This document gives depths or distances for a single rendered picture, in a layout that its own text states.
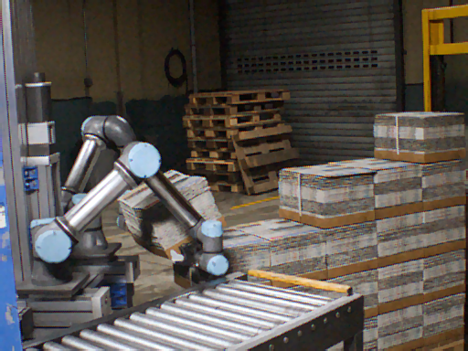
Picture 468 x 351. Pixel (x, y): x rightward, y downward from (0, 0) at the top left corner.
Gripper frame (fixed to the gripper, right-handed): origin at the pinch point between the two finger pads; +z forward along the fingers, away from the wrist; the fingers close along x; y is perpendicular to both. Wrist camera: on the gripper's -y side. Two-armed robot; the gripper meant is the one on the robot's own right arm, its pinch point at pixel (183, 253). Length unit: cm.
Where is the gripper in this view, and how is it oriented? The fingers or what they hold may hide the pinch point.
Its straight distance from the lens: 297.6
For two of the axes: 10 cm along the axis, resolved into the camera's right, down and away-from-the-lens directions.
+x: -8.1, 4.5, -3.8
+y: -3.6, -8.9, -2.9
